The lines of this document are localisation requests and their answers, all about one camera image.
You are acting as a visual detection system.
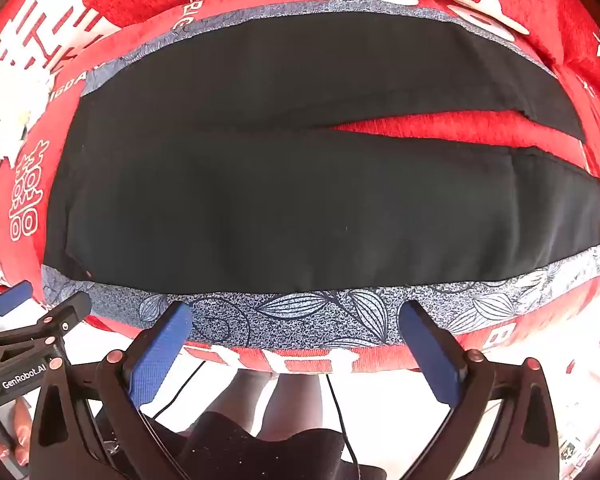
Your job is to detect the person legs black skirt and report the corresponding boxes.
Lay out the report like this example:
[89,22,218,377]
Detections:
[176,370,387,480]

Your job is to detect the red blanket white characters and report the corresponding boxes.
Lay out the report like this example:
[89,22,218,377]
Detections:
[0,0,600,372]

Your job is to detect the black pants grey leaf trim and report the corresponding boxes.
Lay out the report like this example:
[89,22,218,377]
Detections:
[41,0,600,350]

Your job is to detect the person left hand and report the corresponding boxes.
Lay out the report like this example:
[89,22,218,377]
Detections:
[0,398,32,466]

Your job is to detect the black cable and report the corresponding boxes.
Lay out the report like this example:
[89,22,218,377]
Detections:
[151,358,364,480]

